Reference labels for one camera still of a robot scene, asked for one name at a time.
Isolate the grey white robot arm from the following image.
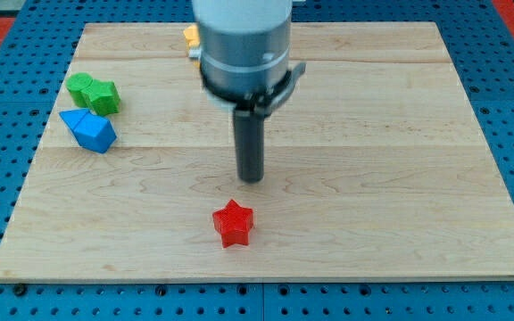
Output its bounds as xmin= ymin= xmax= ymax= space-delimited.
xmin=192 ymin=0 xmax=306 ymax=119

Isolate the red star block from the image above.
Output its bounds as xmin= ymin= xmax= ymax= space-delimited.
xmin=212 ymin=199 xmax=253 ymax=248

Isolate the green star block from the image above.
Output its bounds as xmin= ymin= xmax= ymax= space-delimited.
xmin=81 ymin=79 xmax=120 ymax=116

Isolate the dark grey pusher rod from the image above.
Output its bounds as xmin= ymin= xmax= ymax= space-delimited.
xmin=232 ymin=109 xmax=264 ymax=184

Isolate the wooden board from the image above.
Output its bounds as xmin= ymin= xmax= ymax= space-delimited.
xmin=0 ymin=22 xmax=514 ymax=284

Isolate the yellow block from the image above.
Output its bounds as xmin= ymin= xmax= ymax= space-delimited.
xmin=183 ymin=24 xmax=200 ymax=68

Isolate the blue cube block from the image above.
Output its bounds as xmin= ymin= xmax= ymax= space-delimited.
xmin=74 ymin=111 xmax=117 ymax=153

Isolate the blue triangle block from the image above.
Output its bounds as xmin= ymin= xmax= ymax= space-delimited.
xmin=59 ymin=108 xmax=90 ymax=132

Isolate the green cylinder block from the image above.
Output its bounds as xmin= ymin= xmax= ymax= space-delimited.
xmin=65 ymin=72 xmax=93 ymax=108

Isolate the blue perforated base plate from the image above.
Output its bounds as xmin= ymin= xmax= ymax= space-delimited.
xmin=0 ymin=0 xmax=514 ymax=320

